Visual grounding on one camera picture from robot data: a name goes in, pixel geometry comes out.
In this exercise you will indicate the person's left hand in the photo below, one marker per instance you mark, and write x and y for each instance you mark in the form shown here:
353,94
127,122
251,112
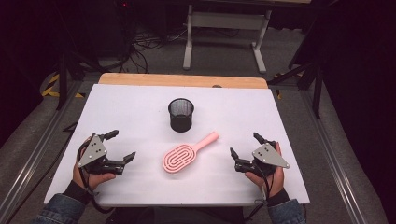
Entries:
91,181

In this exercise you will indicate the person's right hand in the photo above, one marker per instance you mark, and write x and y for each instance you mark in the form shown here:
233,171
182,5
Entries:
277,183

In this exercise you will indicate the aluminium rail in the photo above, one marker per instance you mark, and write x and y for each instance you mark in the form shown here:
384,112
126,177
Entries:
34,155
333,155

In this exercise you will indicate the black metal stand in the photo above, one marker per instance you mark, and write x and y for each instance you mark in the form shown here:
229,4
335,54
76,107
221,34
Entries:
317,93
63,81

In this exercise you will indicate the yellow black hazard tape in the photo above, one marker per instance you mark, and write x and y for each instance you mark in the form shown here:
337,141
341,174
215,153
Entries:
278,93
51,88

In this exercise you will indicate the pink hairbrush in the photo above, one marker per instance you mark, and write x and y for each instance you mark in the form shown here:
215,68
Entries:
180,157

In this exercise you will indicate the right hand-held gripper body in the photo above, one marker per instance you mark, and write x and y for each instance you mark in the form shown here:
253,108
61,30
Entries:
269,157

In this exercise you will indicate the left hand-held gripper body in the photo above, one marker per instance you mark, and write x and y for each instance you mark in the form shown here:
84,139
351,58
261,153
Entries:
93,152

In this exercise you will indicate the black mesh pen holder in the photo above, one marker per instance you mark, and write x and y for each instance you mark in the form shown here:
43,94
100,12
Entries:
181,119

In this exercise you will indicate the grey metal desk frame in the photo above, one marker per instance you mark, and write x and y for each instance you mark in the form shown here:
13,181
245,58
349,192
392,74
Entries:
227,21

